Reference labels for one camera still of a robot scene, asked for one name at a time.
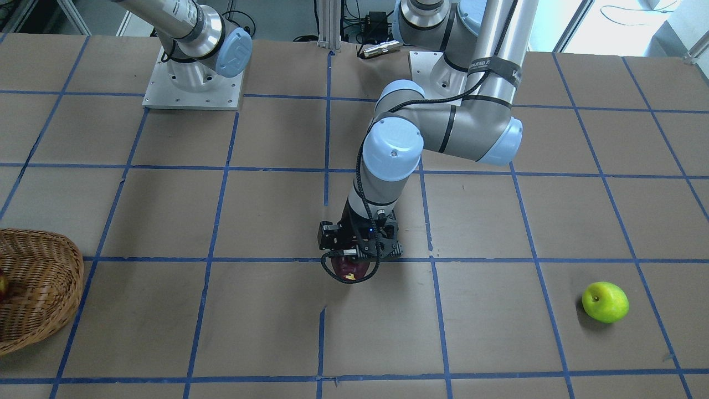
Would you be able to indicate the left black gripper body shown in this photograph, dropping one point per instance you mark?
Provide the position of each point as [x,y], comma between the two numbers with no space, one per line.
[350,226]

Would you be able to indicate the dark red apple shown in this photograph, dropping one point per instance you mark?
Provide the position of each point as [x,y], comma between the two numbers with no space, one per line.
[349,270]

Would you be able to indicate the green apple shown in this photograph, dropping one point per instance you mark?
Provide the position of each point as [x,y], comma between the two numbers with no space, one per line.
[605,302]

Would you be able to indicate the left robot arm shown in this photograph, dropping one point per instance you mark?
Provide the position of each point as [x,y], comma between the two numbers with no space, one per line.
[463,111]

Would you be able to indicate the wicker basket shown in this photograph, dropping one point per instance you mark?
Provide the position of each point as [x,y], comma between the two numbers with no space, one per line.
[45,272]

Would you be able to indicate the silver connector plug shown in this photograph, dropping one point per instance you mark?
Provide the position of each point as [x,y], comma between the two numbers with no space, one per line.
[380,49]

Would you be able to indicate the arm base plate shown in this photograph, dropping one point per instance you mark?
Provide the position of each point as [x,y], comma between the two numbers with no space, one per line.
[431,72]
[191,86]

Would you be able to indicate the aluminium frame post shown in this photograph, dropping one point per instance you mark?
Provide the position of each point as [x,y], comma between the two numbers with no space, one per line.
[329,18]

